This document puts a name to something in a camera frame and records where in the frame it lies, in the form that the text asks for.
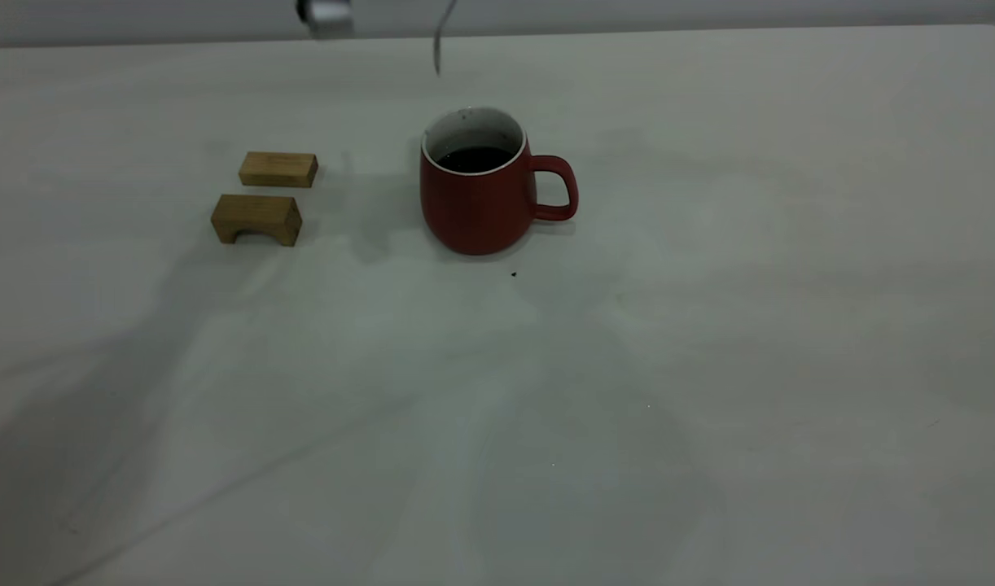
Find red ceramic mug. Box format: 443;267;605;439
419;107;580;257

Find metal spoon light blue handle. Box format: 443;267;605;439
433;0;458;77

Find dark coffee liquid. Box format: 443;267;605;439
436;146;517;174

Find flat rectangular wooden block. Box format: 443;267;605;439
238;151;319;190

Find arched wooden block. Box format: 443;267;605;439
210;194;303;248

